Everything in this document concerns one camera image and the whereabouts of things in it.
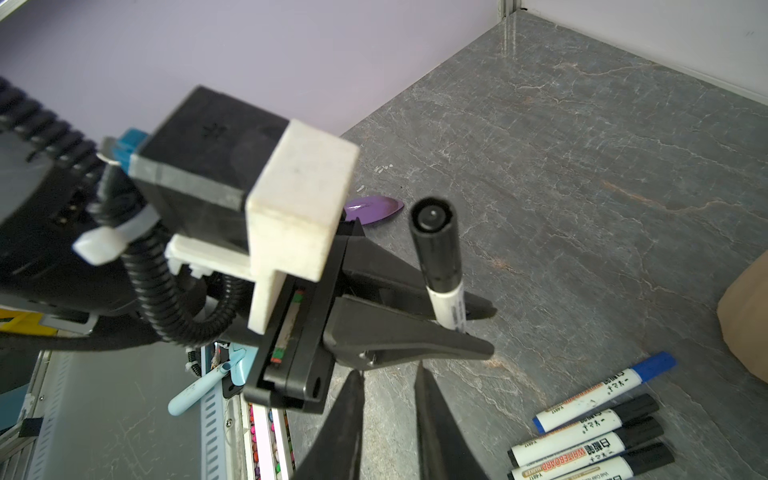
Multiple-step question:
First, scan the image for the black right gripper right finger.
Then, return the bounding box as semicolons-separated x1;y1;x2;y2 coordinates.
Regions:
414;362;488;479

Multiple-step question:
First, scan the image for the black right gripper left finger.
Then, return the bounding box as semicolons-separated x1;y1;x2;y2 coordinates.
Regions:
293;370;365;480

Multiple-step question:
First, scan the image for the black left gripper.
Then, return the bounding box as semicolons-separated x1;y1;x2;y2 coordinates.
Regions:
242;220;494;414

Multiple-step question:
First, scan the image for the black pen cap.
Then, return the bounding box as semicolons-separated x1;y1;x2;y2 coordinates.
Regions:
409;197;462;293

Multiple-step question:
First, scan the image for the white marker pen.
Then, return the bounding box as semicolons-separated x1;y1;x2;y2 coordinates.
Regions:
557;443;675;480
507;417;664;479
508;394;659;468
427;282;467;333

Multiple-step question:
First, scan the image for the white marker blue cap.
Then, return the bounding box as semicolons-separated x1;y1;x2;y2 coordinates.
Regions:
533;352;677;434

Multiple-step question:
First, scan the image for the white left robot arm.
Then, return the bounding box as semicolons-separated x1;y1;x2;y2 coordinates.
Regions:
1;80;495;413

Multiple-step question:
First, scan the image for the pink purple small trowel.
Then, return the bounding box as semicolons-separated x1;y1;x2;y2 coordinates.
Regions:
344;196;404;225

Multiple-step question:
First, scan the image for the pink faceted plant pot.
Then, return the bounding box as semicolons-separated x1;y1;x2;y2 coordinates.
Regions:
717;252;768;382

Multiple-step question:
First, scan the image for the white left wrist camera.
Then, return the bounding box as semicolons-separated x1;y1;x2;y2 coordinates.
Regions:
112;86;360;334

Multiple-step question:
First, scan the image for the aluminium frame rail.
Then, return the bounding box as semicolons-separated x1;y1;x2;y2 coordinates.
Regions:
0;0;768;109

